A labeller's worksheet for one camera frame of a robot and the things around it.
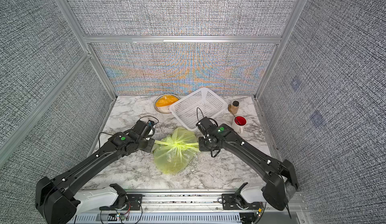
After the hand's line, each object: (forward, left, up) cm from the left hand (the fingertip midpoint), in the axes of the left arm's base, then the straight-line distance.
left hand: (152, 141), depth 80 cm
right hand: (-3, -27, 0) cm, 27 cm away
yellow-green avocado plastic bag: (-7, -11, -1) cm, 13 cm away
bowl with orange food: (+35, -2, -9) cm, 37 cm away
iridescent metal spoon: (+21, -46, -2) cm, 51 cm away
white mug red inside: (+16, -55, -7) cm, 57 cm away
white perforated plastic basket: (+34, -23, -14) cm, 44 cm away
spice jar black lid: (+27, -51, -7) cm, 58 cm away
